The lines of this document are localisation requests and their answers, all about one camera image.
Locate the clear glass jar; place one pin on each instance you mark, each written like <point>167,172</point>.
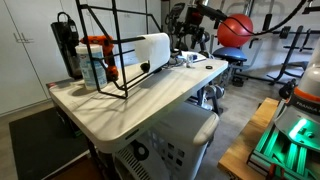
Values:
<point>189,61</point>

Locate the orange power drill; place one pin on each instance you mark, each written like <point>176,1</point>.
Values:
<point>107,47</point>

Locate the red exercise ball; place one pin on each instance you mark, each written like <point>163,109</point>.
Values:
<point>235,30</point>

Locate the white laundry hamper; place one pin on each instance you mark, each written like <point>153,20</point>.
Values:
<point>172,149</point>

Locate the white paper towel sheet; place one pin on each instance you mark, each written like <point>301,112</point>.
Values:
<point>154,48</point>

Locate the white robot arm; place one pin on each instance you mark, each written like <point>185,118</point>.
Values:
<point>300,119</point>

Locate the blue balance trainer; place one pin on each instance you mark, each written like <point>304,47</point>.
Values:
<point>230,53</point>

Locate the black weight bench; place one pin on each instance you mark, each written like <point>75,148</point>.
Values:
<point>283,34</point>

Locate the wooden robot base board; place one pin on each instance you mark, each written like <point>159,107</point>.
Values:
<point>234,161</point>

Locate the black floor mat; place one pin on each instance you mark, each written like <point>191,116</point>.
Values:
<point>42,144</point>

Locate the black wire rack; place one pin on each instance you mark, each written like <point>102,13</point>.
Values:
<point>122,83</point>

